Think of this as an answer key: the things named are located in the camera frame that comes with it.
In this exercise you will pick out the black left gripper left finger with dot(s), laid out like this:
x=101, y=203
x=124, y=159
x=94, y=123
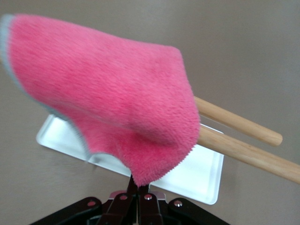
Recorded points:
x=119, y=211

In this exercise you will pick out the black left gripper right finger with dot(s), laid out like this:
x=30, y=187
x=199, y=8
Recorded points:
x=150, y=211

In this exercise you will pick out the pink fluffy cloth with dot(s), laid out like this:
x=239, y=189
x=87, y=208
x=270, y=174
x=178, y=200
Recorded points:
x=105, y=93

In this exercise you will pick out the white rectangular tray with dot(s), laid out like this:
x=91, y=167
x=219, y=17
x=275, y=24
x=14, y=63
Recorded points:
x=199, y=178

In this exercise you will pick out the wooden rod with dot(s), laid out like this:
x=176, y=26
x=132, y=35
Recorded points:
x=246, y=127
x=257, y=157

